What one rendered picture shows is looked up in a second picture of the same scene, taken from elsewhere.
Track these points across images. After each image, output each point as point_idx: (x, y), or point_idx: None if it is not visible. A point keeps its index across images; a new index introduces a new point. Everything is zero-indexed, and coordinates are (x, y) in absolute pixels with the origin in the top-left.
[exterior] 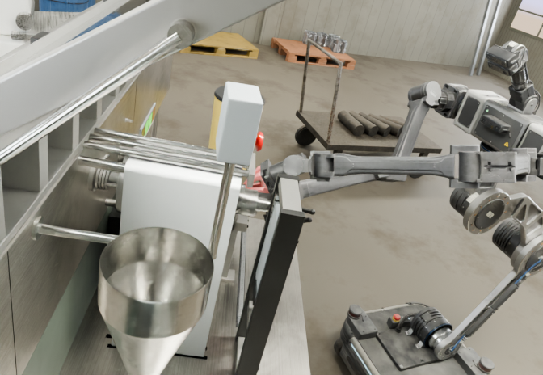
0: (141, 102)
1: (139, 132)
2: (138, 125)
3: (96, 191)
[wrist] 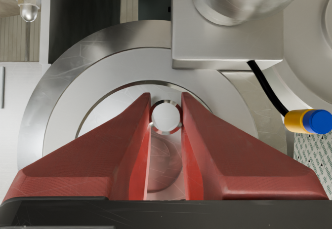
0: (12, 172)
1: (3, 101)
2: (17, 123)
3: (293, 140)
